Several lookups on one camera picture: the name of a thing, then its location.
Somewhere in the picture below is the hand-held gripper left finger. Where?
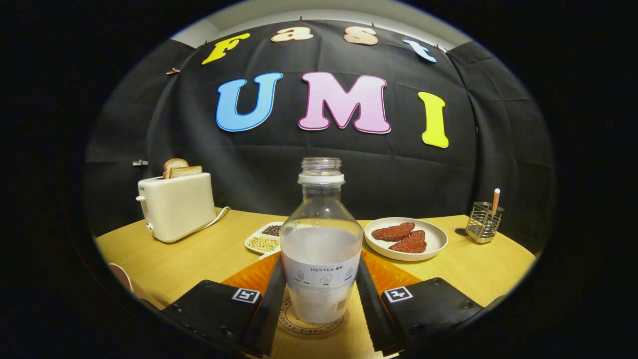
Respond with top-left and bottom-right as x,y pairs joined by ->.
159,257 -> 288,359

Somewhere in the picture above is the round wooden coaster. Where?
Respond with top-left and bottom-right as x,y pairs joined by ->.
277,294 -> 349,336

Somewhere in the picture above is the white round plate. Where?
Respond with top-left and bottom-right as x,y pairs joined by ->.
364,217 -> 449,262

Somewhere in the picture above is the beige cup with wooden handle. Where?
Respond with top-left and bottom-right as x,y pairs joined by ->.
108,262 -> 165,311

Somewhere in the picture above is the clear juice bottle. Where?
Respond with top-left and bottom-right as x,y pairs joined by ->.
279,158 -> 363,325

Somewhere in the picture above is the white divided dish of beans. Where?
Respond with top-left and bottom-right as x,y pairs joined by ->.
244,221 -> 285,255

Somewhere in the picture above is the wooden table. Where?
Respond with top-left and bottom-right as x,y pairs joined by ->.
95,208 -> 536,359

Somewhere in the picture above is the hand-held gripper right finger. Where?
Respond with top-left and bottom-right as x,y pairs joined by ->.
355,254 -> 485,357

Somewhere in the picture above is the cream toaster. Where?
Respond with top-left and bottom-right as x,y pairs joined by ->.
136,173 -> 217,244

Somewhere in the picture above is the metal wire holder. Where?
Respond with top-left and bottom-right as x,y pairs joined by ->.
466,201 -> 505,244

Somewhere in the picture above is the white toaster cable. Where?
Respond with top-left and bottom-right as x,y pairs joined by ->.
197,206 -> 231,235

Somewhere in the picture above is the reddish meat piece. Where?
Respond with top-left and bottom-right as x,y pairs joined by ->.
388,230 -> 428,254
371,222 -> 416,242

